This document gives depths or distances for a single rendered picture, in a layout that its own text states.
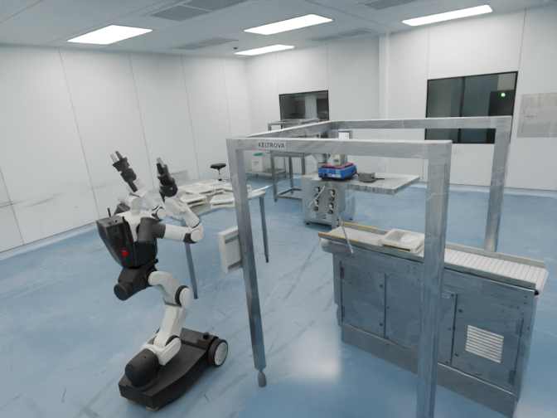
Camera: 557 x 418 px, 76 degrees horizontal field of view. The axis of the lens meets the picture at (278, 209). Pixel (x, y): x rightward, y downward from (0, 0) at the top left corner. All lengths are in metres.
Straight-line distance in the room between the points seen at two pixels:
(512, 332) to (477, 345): 0.22
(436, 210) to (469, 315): 1.13
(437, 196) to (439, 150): 0.17
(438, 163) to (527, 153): 5.91
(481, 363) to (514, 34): 5.60
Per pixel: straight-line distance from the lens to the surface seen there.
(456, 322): 2.47
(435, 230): 1.42
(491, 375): 2.60
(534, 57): 7.15
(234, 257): 2.18
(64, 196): 6.65
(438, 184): 1.37
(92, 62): 6.99
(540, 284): 2.26
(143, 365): 2.62
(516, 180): 7.33
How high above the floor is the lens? 1.88
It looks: 17 degrees down
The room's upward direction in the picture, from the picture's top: 5 degrees counter-clockwise
